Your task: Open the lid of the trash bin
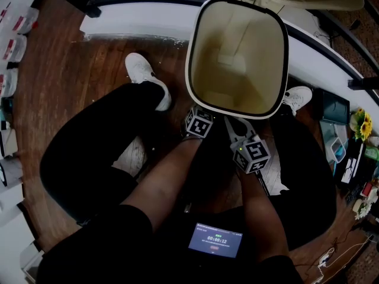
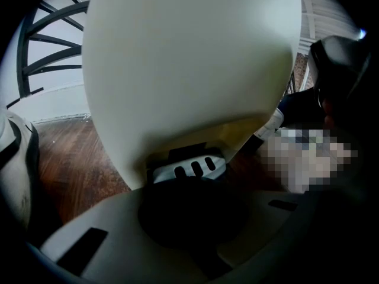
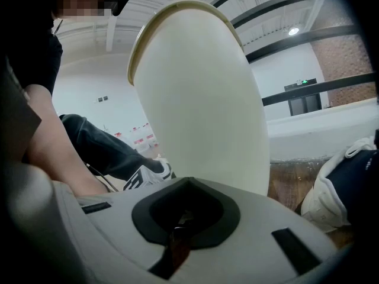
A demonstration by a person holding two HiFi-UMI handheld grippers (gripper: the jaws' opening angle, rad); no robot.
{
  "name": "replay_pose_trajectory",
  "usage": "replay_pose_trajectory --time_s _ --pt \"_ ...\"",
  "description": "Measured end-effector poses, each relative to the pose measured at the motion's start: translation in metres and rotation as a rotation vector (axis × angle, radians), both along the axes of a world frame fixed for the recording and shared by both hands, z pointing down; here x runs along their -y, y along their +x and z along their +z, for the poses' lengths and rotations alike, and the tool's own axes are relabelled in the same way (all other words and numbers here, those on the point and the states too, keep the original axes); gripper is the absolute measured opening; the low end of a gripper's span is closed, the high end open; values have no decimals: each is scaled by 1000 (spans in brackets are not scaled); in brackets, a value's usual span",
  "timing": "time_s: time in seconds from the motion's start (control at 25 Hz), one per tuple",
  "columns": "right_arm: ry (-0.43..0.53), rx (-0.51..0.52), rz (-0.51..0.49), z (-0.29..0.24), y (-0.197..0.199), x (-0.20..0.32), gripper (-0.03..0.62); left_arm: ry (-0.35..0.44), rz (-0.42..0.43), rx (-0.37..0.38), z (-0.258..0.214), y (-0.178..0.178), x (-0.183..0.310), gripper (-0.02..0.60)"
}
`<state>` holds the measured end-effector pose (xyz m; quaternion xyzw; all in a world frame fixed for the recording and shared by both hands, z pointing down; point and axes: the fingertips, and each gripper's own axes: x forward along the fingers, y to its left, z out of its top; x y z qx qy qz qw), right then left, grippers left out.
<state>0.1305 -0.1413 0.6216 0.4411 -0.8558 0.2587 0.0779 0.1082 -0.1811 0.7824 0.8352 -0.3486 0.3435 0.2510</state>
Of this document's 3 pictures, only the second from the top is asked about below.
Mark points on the person's white shoe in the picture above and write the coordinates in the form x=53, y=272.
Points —
x=271, y=124

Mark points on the person's dark trouser leg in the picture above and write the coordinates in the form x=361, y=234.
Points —
x=302, y=105

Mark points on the person's head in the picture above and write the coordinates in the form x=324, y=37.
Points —
x=308, y=161

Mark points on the white slatted panel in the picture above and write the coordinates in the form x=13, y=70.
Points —
x=322, y=7

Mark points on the black stair railing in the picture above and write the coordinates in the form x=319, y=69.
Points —
x=25, y=55

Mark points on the white trash bin lid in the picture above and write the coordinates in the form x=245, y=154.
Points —
x=183, y=69

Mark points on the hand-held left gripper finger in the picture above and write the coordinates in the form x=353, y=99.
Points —
x=16, y=170

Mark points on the black head-worn camera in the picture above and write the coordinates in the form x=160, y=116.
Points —
x=337, y=67

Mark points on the white trash bin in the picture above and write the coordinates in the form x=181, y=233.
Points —
x=118, y=217

